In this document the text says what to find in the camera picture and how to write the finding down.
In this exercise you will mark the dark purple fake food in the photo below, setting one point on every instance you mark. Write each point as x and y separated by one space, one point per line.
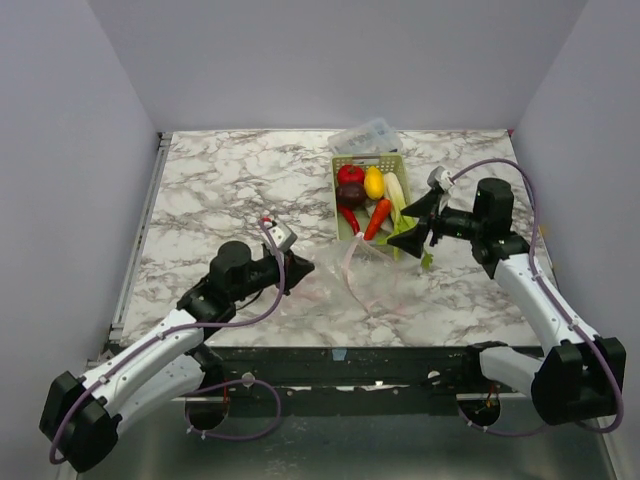
351 195

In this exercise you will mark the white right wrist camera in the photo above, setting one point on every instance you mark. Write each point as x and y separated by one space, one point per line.
440 182

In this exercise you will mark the red fake apple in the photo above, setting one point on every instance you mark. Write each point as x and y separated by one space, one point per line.
349 173

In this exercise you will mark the green fake vegetable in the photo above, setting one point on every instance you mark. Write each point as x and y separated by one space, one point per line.
395 194

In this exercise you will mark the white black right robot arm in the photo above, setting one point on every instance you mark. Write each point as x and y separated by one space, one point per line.
581 373

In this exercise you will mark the clear zip top bag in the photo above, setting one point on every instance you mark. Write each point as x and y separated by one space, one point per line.
352 278

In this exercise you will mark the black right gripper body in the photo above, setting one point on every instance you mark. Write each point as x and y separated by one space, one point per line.
430 226

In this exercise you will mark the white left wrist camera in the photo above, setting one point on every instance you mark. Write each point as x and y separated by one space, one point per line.
282 236

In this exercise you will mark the clear plastic organizer box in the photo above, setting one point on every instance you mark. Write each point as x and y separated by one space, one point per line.
374 136

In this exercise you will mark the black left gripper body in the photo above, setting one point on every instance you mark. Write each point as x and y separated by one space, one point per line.
265 273

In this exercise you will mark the grey fake fish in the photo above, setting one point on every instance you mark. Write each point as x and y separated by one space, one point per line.
381 211

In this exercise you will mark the yellow fake pepper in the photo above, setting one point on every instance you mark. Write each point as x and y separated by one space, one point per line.
374 183

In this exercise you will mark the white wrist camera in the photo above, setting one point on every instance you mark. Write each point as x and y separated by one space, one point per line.
440 182
282 236

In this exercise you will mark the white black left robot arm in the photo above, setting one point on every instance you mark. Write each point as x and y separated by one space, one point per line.
84 416

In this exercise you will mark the green perforated plastic basket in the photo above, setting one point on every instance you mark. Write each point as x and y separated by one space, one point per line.
385 163

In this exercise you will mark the red fake chili pepper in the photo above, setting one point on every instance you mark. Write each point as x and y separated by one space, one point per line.
350 218

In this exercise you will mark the orange fake carrot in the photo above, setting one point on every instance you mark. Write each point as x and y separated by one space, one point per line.
373 227

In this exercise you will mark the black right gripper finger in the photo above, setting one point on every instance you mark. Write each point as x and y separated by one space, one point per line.
428 206
411 241

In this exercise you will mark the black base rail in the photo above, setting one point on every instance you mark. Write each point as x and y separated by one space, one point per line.
344 381

